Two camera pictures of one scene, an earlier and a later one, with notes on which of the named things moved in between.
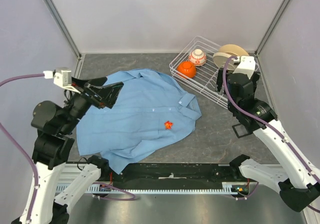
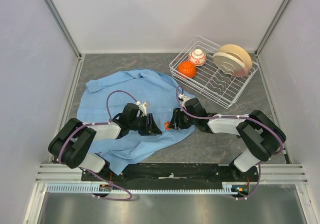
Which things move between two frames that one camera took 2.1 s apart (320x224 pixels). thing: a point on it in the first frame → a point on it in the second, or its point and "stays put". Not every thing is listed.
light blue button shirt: (150, 112) stays put
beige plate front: (224, 60) stays put
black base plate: (173, 176) stays put
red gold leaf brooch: (168, 124) stays put
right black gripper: (220, 81) → (175, 123)
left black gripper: (107, 94) → (150, 129)
